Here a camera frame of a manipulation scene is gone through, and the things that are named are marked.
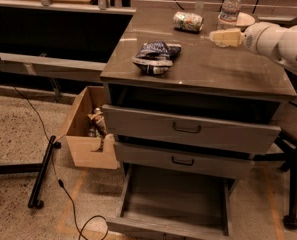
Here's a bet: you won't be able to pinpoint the grey top drawer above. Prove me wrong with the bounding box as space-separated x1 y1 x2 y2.
102 105 281 154

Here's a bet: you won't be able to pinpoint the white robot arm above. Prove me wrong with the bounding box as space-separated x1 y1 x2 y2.
209 22 297 75

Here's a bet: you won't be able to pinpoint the grey open bottom drawer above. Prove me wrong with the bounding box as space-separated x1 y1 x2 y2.
107 165 233 240

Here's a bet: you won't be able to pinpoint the white paper bowl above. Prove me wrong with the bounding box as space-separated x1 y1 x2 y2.
218 12 255 29

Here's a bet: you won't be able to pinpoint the black stand leg with wheels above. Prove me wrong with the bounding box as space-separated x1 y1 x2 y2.
28 135 61 209

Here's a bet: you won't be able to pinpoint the grey metal rail frame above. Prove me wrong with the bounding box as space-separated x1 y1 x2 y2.
0 51 107 104

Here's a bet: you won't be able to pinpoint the black chair base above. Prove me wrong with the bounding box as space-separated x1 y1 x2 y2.
254 133 297 230

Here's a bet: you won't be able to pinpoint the clear plastic water bottle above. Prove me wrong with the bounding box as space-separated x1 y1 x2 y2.
217 0 241 34

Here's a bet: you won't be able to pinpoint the blue chip bag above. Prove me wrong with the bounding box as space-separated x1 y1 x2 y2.
132 41 182 75

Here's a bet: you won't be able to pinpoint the cardboard box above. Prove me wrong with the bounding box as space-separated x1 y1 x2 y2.
56 86 119 169

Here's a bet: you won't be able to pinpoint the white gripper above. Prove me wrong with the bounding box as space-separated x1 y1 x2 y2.
209 22 283 56

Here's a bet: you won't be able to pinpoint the grey drawer cabinet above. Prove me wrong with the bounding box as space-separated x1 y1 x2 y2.
99 6 297 182

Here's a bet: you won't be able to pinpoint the black floor cable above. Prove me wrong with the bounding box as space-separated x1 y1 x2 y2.
0 63 110 240

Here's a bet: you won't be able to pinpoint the items inside cardboard box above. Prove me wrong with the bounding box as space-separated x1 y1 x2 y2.
88 107 107 152

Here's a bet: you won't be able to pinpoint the grey middle drawer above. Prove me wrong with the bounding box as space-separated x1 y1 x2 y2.
114 142 253 179

